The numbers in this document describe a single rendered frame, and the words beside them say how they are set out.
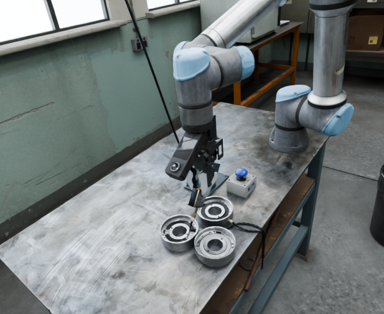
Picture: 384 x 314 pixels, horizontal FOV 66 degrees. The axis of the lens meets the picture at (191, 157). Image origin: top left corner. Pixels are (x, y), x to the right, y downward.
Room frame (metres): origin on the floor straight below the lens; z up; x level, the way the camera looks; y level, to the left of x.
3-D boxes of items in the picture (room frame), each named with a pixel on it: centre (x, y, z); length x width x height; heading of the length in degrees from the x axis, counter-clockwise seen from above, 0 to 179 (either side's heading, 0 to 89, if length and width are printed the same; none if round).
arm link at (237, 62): (0.69, -0.10, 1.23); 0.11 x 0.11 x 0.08; 33
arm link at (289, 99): (1.01, -0.39, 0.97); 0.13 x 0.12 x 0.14; 33
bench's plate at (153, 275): (0.87, -0.02, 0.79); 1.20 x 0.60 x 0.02; 139
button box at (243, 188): (0.77, -0.15, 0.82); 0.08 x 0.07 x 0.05; 139
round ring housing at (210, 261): (0.52, -0.03, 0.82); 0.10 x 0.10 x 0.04
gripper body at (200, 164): (0.62, -0.03, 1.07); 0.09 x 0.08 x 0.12; 140
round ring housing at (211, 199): (0.64, -0.05, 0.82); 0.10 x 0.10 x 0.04
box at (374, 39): (3.56, -2.18, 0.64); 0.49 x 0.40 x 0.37; 54
